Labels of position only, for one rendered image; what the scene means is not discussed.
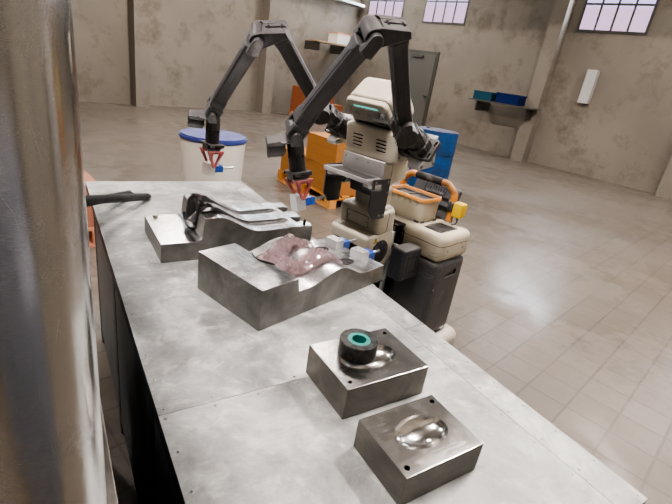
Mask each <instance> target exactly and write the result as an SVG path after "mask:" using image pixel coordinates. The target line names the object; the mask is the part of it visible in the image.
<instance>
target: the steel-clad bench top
mask: <svg viewBox="0 0 672 504"><path fill-rule="evenodd" d="M86 185H87V188H88V192H89V195H103V194H111V193H116V192H122V191H127V190H132V191H133V192H134V193H150V194H151V195H152V198H151V199H150V200H145V201H132V202H118V203H105V204H99V205H94V206H93V208H94V211H95V214H96V218H97V221H98V224H99V227H100V231H101V234H102V237H103V240H104V244H105V247H106V250H107V253H108V257H109V260H110V263H111V266H112V270H113V273H114V276H115V279H116V283H117V286H118V289H119V292H120V296H121V299H122V302H123V305H124V308H125V312H126V315H127V318H128V321H129V325H130V328H131V331H132V334H133V338H134V341H135V344H136V347H137V351H138V354H139V357H140V360H141V364H142V367H143V370H144V373H145V377H146V380H147V383H148V386H149V390H150V393H151V396H152V399H153V403H154V406H155V409H156V412H157V416H158V419H159V422H160V425H161V428H162V432H163V435H164V438H165V441H166V445H167V448H168V451H169V454H170V458H171V461H172V464H173V467H174V471H175V474H176V477H177V480H178V484H179V487H180V490H181V493H182V497H183V500H184V503H185V504H396V502H395V501H394V500H393V498H392V497H391V496H390V494H389V493H388V492H387V490H386V489H385V488H384V486H383V485H382V484H381V482H380V481H379V480H378V478H377V477H376V475H375V474H374V473H373V471H372V470H371V469H370V467H369V466H368V465H367V463H366V462H365V461H364V459H363V458H362V457H361V455H360V454H359V453H358V451H357V450H356V449H355V447H354V446H353V445H354V440H355V435H356V430H357V426H358V421H359V419H362V418H365V417H368V416H371V415H374V414H377V413H380V412H382V411H385V410H388V409H391V408H394V407H397V406H400V405H403V404H406V403H409V402H412V401H414V400H417V399H420V398H423V397H426V396H429V395H433V396H434V397H435V398H436V399H437V400H438V401H439V402H440V403H441V404H442V405H443V406H444V407H445V408H447V409H448V410H449V411H450V412H451V413H452V414H453V415H454V416H455V417H456V418H457V419H458V420H459V421H460V422H461V423H462V424H464V425H465V426H466V427H467V428H468V429H469V430H470V431H471V432H472V433H473V434H474V435H475V436H476V437H477V438H478V439H479V440H480V441H482V442H483V447H482V450H481V453H480V456H479V458H478V461H477V464H476V467H475V469H474V470H472V471H470V472H468V473H466V474H464V475H462V476H460V477H458V478H456V479H454V480H452V481H450V482H448V483H446V484H444V485H442V486H440V487H438V488H436V489H434V490H432V491H430V492H428V493H426V494H424V495H422V496H420V497H418V498H416V499H414V500H412V501H410V502H408V503H406V504H643V503H645V502H646V501H647V500H648V498H646V497H645V496H644V495H642V494H641V493H640V492H639V491H637V490H636V489H635V488H633V487H632V486H631V485H630V484H628V483H627V482H626V481H624V480H623V479H622V478H621V477H619V476H618V475H617V474H616V473H614V472H613V471H612V470H610V469H609V468H608V467H607V466H605V465H604V464H603V463H601V462H600V461H599V460H598V459H596V458H595V457H594V456H592V455H591V454H590V453H589V452H587V451H586V450H585V449H583V448H582V447H581V446H580V445H578V444H577V443H576V442H575V441H573V440H572V439H571V438H569V437H568V436H567V435H566V434H564V433H563V432H562V431H560V430H559V429H558V428H557V427H555V426H554V425H553V424H551V423H550V422H549V421H548V420H546V419H545V418H544V417H542V416H541V415H540V414H539V413H537V412H536V411H535V410H533V409H532V408H531V407H530V406H528V405H527V404H526V403H525V402H523V401H522V400H521V399H519V398H518V397H517V396H516V395H514V394H513V393H512V392H510V391H509V390H508V389H507V388H505V387H504V386H503V385H501V384H500V383H499V382H498V381H496V380H495V379H494V378H492V377H491V376H490V375H489V374H487V373H486V372H485V371H484V370H482V369H481V368H480V367H478V366H477V365H476V364H475V363H473V362H472V361H471V360H469V359H468V358H467V357H466V356H464V355H463V354H462V353H460V352H459V351H458V350H457V349H455V348H454V347H453V346H451V345H450V344H449V343H448V342H446V341H445V340H444V339H443V338H441V337H440V336H439V335H437V334H436V333H435V332H434V331H432V330H431V329H430V328H428V327H427V326H426V325H424V324H423V323H422V322H421V321H419V320H418V319H417V318H416V317H414V316H413V315H412V314H410V313H409V312H408V311H407V310H405V309H404V308H403V307H401V306H400V305H399V304H398V303H396V302H395V301H394V300H393V299H391V298H390V297H389V296H387V295H386V294H385V293H384V292H382V291H381V290H380V289H378V288H377V287H376V286H375V285H373V284H371V285H369V286H366V287H364V288H361V289H359V290H357V291H354V292H352V293H349V294H347V295H345V296H342V297H340V298H338V299H335V300H333V301H330V302H328V303H326V304H323V305H321V306H318V307H316V308H314V309H311V310H309V311H306V312H304V313H302V314H299V315H297V316H294V317H292V318H290V319H287V320H285V321H282V322H280V323H278V324H275V325H273V326H270V327H268V328H266V329H263V330H261V331H257V330H256V329H254V328H253V327H252V326H250V325H249V324H247V323H246V322H245V321H243V320H242V319H240V318H239V317H238V316H236V315H235V314H233V313H232V312H230V311H229V310H228V309H226V308H225V307H223V306H222V305H221V304H219V303H218V302H216V301H215V300H214V299H212V298H211V297H209V296H208V295H206V294H205V293H204V292H202V291H201V290H199V289H198V260H189V261H179V262H168V263H161V262H160V260H159V258H158V256H157V254H156V252H155V250H154V249H153V247H152V245H151V243H150V241H149V239H148V237H147V235H146V233H145V223H144V215H153V214H158V215H159V214H177V213H179V212H181V209H182V201H183V195H184V194H187V193H201V194H205V195H207V196H209V197H211V198H213V199H215V200H217V201H219V202H222V203H224V204H227V205H231V206H238V205H250V204H260V203H268V202H267V201H266V200H264V199H263V198H262V197H261V196H259V195H258V194H257V193H255V192H254V191H253V190H252V189H250V188H249V187H248V186H246V185H245V184H244V183H243V182H241V181H86ZM351 328H358V329H363V330H366V331H369V332H370V331H374V330H379V329H383V328H386V329H387V330H388V331H389V332H391V333H392V334H393V335H394V336H395V337H396V338H397V339H398V340H400V341H401V342H402V343H403V344H404V345H405V346H406V347H408V348H409V349H410V350H411V351H412V352H413V353H414V354H416V355H417V356H418V357H419V358H420V359H421V360H422V361H424V362H425V363H426V364H427V365H428V366H429V367H428V371H427V375H426V379H425V382H424V386H423V390H422V393H420V394H417V395H414V396H411V397H408V398H405V399H402V400H399V401H396V402H393V403H390V404H387V405H384V406H381V407H379V408H376V409H373V410H370V411H367V412H364V413H361V414H358V415H355V416H352V417H349V418H346V419H343V420H342V419H341V417H340V416H339V415H338V413H337V412H336V411H335V410H334V408H333V407H332V406H331V404H330V403H329V402H328V400H327V399H326V398H325V397H324V395H323V394H322V393H321V391H320V390H319V389H318V387H317V386H316V385H315V384H314V382H313V381H312V380H311V378H310V377H309V376H308V374H307V373H306V366H307V359H308V352H309V345H311V344H315V343H320V342H324V341H329V340H333V339H338V338H340V334H341V333H342V332H343V331H344V330H347V329H351Z"/></svg>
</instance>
